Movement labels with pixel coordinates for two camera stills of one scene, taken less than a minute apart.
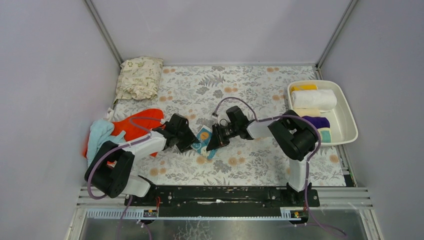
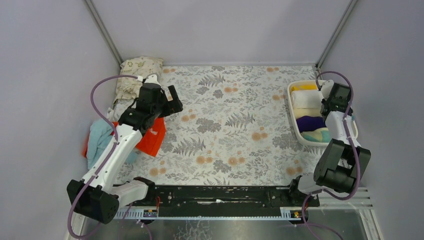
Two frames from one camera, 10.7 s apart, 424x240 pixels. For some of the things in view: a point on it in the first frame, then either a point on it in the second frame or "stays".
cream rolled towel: [306, 111] stays
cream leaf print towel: [139, 78] stays
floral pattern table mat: [204, 94] stays
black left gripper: [185, 137] -> [171, 100]
